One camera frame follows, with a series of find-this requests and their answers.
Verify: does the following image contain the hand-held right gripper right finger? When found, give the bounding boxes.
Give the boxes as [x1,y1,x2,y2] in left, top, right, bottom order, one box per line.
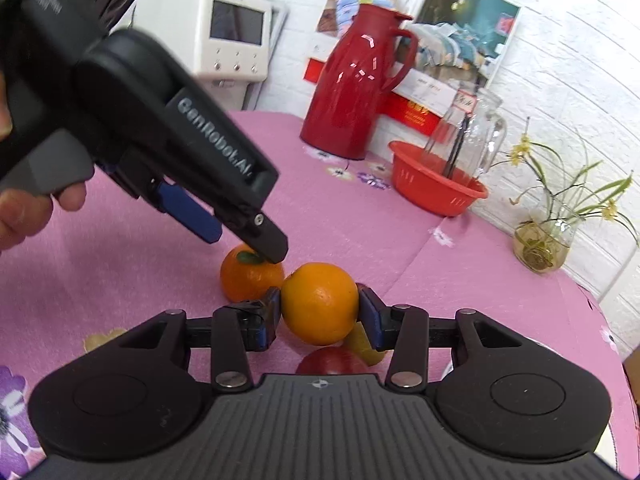
[356,284,526,392]

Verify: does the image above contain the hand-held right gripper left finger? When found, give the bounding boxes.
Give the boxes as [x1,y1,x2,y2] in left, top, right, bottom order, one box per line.
[117,287,283,393]

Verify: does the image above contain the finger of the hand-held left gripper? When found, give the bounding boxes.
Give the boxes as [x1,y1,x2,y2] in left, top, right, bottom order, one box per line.
[220,207,290,265]
[149,181,224,244]

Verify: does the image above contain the tangerine with green leaf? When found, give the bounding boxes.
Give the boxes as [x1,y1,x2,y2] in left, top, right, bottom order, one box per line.
[220,243,286,306]

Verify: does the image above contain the orange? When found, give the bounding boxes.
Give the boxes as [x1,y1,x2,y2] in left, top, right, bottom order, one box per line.
[280,262,361,346]

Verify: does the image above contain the person's left hand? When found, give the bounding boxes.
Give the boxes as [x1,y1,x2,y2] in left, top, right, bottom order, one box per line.
[0,72,89,256]

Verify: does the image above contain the small yellow fruit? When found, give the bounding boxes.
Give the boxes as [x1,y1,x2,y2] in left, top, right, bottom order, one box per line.
[341,322,387,367]

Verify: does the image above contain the red apple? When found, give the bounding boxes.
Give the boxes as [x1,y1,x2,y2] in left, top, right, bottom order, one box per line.
[295,346,371,376]

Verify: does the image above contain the white appliance with screen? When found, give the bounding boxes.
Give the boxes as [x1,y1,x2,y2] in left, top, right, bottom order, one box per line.
[127,0,288,111]

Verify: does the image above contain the pink floral tablecloth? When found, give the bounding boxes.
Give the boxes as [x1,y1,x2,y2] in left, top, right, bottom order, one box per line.
[0,110,640,480]

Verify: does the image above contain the red plastic basin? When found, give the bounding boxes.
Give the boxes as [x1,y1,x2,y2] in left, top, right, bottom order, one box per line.
[388,140,489,218]

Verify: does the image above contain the red thermos jug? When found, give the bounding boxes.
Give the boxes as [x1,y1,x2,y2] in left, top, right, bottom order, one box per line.
[299,4,420,161]

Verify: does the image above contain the black stick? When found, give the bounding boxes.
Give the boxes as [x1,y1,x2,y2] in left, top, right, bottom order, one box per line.
[442,112,473,179]

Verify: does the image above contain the glass vase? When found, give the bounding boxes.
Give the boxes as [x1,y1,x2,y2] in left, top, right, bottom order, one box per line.
[513,200,581,275]

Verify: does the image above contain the glass pitcher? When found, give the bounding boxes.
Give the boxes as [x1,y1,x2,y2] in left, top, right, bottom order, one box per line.
[424,87,508,186]

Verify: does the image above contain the yellow-flowered plant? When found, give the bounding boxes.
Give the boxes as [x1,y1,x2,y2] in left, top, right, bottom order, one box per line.
[492,117,640,266]

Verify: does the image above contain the cardboard box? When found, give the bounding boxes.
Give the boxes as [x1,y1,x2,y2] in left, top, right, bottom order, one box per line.
[621,352,640,441]

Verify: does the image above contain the wall poster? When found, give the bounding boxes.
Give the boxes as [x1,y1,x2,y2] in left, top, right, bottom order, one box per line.
[304,0,522,137]

